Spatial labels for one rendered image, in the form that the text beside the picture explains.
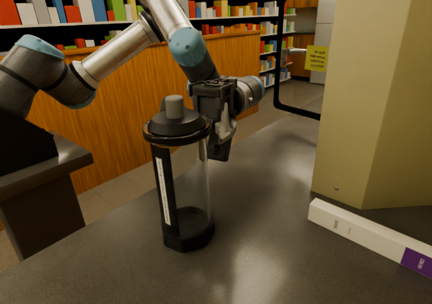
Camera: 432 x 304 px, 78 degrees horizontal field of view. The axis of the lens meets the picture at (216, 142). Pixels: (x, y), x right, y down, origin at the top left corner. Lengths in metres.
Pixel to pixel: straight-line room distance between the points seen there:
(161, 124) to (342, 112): 0.35
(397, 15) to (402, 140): 0.22
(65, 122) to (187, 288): 1.99
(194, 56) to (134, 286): 0.44
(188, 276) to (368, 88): 0.45
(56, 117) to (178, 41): 1.79
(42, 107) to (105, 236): 1.76
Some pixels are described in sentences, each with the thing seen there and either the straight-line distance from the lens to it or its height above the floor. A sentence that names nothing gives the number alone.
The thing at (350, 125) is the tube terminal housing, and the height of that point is 1.12.
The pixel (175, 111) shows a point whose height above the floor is 1.19.
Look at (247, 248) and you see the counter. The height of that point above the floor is 0.94.
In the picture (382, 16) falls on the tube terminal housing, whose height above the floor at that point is 1.31.
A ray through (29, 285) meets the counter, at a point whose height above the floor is 0.94.
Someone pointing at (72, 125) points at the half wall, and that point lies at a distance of 2.36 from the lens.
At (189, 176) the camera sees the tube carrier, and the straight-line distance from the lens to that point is 0.42.
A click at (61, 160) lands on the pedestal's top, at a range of 0.94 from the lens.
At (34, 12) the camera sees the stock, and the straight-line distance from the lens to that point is 2.77.
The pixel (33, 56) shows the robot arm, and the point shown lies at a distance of 0.96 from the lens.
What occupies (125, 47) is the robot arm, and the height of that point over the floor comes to 1.24.
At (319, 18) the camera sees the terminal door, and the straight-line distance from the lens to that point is 0.93.
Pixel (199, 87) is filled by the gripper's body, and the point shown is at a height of 1.20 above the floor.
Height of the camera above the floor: 1.32
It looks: 25 degrees down
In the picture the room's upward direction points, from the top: 2 degrees counter-clockwise
